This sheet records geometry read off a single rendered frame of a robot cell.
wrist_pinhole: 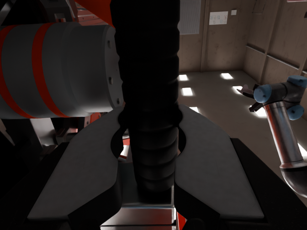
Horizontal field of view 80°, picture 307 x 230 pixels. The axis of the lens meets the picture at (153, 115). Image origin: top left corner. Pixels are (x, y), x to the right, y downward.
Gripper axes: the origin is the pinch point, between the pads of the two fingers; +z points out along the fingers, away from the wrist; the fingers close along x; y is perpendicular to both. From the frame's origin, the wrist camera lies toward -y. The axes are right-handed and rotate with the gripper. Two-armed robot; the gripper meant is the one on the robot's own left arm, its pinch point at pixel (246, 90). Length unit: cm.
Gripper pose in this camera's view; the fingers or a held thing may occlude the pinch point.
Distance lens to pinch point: 128.9
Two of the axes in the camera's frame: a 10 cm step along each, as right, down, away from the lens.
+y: 0.8, -8.8, -4.7
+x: -9.8, 0.3, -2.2
